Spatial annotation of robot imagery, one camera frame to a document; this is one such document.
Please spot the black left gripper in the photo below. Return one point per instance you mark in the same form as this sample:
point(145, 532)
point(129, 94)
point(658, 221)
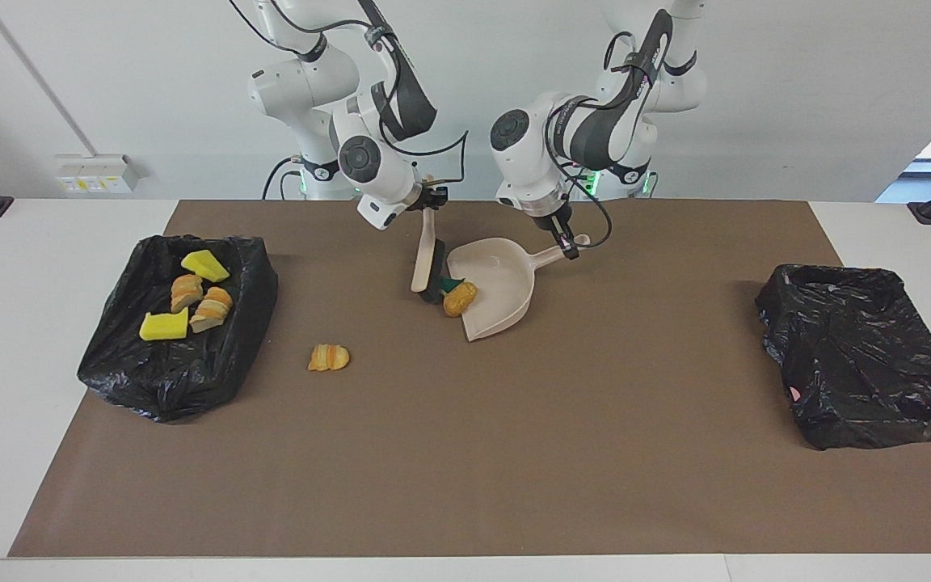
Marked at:
point(550, 214)

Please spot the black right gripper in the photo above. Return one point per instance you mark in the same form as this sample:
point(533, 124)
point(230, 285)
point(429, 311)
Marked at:
point(431, 199)

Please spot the beige hand brush black bristles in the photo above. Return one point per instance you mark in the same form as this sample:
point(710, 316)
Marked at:
point(425, 259)

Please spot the beige plastic dustpan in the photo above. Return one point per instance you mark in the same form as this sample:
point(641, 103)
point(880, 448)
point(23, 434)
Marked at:
point(502, 299)

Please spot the green and yellow sponge piece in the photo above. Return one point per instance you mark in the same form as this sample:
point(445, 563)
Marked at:
point(454, 284)

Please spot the brown oval bread roll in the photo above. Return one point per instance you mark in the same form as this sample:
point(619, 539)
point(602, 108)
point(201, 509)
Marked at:
point(460, 299)

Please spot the orange striped croissant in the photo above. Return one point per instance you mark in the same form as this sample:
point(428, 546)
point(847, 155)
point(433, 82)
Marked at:
point(328, 357)
point(186, 291)

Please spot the pale beige bread chunk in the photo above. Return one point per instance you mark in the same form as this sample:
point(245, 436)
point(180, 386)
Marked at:
point(211, 311)

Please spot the yellow notched sponge piece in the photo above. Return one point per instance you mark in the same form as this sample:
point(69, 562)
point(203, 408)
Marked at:
point(163, 326)

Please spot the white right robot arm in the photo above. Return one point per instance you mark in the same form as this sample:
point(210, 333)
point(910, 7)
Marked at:
point(377, 162)

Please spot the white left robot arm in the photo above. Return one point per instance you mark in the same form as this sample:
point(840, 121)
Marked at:
point(522, 153)

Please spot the black bag-lined bin pink spot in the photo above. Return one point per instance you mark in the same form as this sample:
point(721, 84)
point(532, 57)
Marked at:
point(861, 356)

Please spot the brown table mat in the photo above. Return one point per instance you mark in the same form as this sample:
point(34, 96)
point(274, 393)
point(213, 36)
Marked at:
point(595, 501)

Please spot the white wall socket box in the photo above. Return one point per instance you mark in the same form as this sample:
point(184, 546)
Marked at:
point(98, 174)

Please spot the white wall conduit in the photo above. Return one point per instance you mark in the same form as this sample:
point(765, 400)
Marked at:
point(41, 81)

